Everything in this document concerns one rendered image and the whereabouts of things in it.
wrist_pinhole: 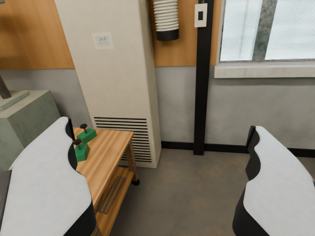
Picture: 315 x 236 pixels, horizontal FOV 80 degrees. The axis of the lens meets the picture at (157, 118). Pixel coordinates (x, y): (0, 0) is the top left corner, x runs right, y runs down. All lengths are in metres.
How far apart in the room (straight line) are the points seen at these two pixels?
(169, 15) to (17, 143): 1.42
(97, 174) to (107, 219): 0.35
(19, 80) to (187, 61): 1.63
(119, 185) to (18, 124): 0.86
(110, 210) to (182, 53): 1.21
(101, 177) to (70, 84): 1.12
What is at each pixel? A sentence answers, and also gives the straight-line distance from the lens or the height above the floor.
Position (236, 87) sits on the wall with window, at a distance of 1.65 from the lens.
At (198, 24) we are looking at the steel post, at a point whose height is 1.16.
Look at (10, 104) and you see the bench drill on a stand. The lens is 1.84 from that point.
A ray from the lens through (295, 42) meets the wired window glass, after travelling 1.73.
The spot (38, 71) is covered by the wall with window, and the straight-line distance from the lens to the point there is 2.12.
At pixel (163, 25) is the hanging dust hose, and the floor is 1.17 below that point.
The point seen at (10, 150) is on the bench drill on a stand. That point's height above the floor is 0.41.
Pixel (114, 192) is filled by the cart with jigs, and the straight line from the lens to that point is 1.44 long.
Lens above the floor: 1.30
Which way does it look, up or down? 31 degrees down
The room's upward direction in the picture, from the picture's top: 5 degrees counter-clockwise
